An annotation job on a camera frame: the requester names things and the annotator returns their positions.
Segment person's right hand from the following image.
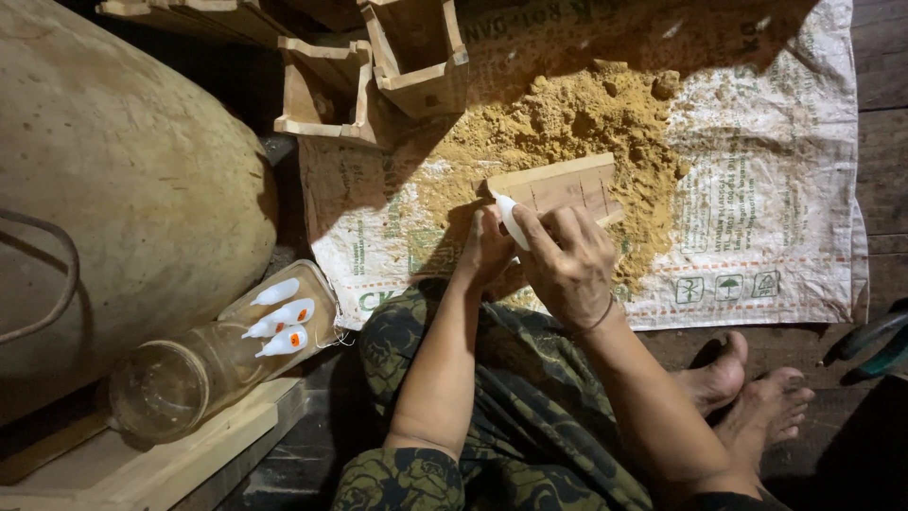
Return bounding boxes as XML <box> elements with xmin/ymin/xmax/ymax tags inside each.
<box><xmin>511</xmin><ymin>203</ymin><xmax>618</xmax><ymax>336</ymax></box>

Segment person's left hand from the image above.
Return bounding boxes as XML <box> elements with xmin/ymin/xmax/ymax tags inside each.
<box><xmin>454</xmin><ymin>204</ymin><xmax>519</xmax><ymax>288</ymax></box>

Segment wooden board piece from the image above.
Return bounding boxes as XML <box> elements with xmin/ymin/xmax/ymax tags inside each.
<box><xmin>485</xmin><ymin>152</ymin><xmax>626</xmax><ymax>229</ymax></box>

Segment yellow sawdust pile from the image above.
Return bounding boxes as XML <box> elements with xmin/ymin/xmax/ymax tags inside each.
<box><xmin>424</xmin><ymin>60</ymin><xmax>692</xmax><ymax>293</ymax></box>

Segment thin wrist band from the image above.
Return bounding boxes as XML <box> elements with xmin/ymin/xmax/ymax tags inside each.
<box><xmin>567</xmin><ymin>294</ymin><xmax>617</xmax><ymax>340</ymax></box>

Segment green patterned clothing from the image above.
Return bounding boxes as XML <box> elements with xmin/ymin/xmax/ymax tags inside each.
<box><xmin>329</xmin><ymin>280</ymin><xmax>655</xmax><ymax>511</ymax></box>

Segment white glue bottle orange label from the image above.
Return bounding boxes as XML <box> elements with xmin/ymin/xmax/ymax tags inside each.
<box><xmin>254</xmin><ymin>324</ymin><xmax>310</xmax><ymax>359</ymax></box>
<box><xmin>266</xmin><ymin>297</ymin><xmax>316</xmax><ymax>329</ymax></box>
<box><xmin>240</xmin><ymin>318</ymin><xmax>286</xmax><ymax>340</ymax></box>

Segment person's foot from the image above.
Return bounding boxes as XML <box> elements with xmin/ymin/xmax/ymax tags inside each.
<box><xmin>711</xmin><ymin>366</ymin><xmax>817</xmax><ymax>471</ymax></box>
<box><xmin>670</xmin><ymin>330</ymin><xmax>750</xmax><ymax>417</ymax></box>

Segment white woven plastic sack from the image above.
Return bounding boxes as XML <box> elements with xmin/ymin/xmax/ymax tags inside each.
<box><xmin>298</xmin><ymin>0</ymin><xmax>871</xmax><ymax>332</ymax></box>

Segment clear plastic jar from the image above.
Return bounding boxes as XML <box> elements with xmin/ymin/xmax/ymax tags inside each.
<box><xmin>107</xmin><ymin>258</ymin><xmax>341</xmax><ymax>446</ymax></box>

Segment stack of wooden planks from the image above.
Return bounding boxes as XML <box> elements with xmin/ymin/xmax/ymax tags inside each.
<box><xmin>95</xmin><ymin>0</ymin><xmax>293</xmax><ymax>48</ymax></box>

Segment large beige stuffed sack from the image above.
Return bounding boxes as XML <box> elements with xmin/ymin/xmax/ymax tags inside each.
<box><xmin>0</xmin><ymin>0</ymin><xmax>279</xmax><ymax>427</ymax></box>

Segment pale wooden boards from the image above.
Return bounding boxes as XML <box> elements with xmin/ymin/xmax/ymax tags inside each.
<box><xmin>0</xmin><ymin>376</ymin><xmax>307</xmax><ymax>511</ymax></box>

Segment open wooden box frame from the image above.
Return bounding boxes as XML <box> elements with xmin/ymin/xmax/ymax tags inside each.
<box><xmin>357</xmin><ymin>0</ymin><xmax>471</xmax><ymax>121</ymax></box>
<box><xmin>274</xmin><ymin>35</ymin><xmax>400</xmax><ymax>151</ymax></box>

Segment green handled tool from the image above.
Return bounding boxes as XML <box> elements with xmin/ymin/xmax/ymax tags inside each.
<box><xmin>825</xmin><ymin>304</ymin><xmax>908</xmax><ymax>383</ymax></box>

